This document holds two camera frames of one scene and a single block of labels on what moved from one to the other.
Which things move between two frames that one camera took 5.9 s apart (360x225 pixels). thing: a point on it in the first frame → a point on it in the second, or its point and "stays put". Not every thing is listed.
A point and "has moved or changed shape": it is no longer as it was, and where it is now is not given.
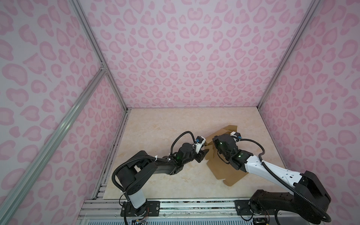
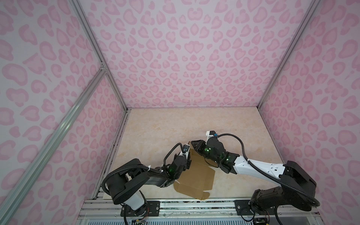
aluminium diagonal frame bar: [4, 207] stays put
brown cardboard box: [226, 171] has moved or changed shape
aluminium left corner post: [99, 49] stays put
